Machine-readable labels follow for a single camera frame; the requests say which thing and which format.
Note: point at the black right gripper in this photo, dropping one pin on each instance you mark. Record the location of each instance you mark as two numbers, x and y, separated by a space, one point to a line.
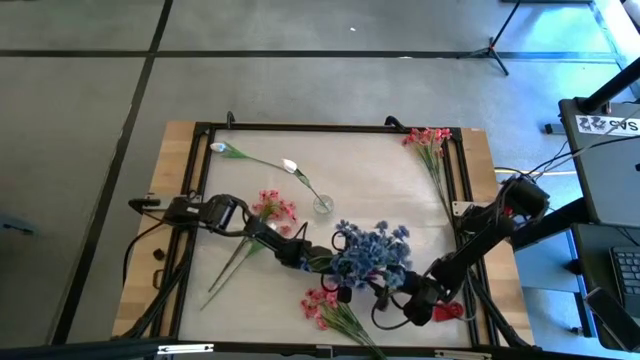
422 300

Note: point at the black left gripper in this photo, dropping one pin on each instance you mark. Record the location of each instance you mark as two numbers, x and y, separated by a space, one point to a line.
300 255

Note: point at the pink artificial flower bunch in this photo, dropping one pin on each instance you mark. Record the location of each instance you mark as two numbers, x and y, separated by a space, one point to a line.
320 300
275 205
425 136

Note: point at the red glass vase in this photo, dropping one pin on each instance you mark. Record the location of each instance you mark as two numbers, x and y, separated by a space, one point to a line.
450 312

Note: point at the white artificial tulip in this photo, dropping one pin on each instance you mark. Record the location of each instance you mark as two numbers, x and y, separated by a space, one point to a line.
289 165
272 226
218 147

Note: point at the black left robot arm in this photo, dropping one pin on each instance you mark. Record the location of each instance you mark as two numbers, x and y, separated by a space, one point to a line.
205 212

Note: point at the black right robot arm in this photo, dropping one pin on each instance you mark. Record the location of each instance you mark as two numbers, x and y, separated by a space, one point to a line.
475 245

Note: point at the clear textured glass vase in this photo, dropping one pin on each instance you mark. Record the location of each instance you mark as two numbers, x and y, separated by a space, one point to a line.
318 207

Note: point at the black desk strut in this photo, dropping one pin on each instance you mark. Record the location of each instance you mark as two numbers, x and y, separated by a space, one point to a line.
555 222

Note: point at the small black knob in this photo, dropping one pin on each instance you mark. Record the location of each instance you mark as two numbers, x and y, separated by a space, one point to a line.
158 254

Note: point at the black smartphone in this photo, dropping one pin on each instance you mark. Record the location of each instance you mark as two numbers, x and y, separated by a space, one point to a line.
607 317

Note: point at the grey floor box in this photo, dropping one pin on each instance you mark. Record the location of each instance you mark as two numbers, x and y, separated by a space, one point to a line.
554 129

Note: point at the black laptop keyboard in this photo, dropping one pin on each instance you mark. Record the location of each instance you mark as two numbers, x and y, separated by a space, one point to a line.
627 275

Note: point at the black side desk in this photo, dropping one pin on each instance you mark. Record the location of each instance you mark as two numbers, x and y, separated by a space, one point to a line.
615 190

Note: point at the black tripod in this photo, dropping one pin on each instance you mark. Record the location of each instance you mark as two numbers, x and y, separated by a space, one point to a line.
492 50

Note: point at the white printed label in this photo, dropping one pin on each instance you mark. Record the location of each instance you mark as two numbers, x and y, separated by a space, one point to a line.
620 126

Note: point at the black diagonal pole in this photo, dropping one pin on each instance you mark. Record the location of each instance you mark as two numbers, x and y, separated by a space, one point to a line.
612 85

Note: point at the silver metal bracket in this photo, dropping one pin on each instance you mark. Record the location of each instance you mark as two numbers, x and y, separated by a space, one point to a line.
462 354
185 349

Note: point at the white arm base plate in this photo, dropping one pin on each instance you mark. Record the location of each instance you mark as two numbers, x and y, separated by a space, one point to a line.
460 207

